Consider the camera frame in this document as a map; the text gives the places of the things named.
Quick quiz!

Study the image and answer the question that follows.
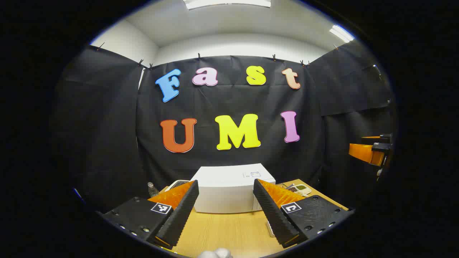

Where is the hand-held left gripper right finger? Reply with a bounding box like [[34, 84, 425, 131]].
[[253, 178, 355, 249]]

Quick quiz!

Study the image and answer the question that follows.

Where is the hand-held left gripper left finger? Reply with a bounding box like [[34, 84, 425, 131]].
[[101, 180, 200, 249]]

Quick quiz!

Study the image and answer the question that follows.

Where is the white microwave oven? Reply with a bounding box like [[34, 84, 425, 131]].
[[190, 163, 276, 214]]

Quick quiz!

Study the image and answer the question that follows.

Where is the white toaster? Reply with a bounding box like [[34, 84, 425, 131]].
[[164, 180, 192, 192]]

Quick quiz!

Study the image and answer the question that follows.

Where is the ceiling light panel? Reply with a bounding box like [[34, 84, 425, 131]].
[[329, 24, 355, 43], [183, 0, 272, 10]]

